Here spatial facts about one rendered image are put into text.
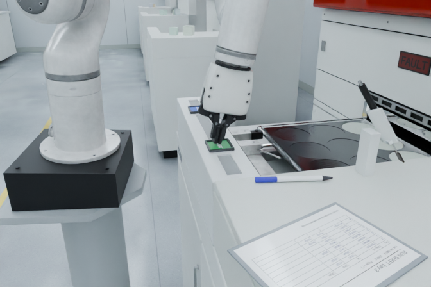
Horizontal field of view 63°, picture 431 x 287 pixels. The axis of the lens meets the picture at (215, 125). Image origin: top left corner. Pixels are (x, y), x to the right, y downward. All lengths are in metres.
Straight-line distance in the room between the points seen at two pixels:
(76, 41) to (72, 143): 0.23
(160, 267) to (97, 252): 0.91
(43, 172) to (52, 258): 1.28
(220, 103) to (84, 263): 0.58
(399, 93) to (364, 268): 0.75
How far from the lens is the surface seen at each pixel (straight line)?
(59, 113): 0.87
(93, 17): 0.88
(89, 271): 1.07
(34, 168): 0.88
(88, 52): 0.84
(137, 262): 1.96
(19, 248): 2.25
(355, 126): 1.15
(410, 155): 1.01
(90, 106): 0.86
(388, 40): 1.21
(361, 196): 0.65
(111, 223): 1.00
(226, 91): 0.72
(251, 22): 0.69
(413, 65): 1.12
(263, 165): 0.89
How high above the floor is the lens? 1.29
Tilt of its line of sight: 21 degrees down
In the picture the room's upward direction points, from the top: straight up
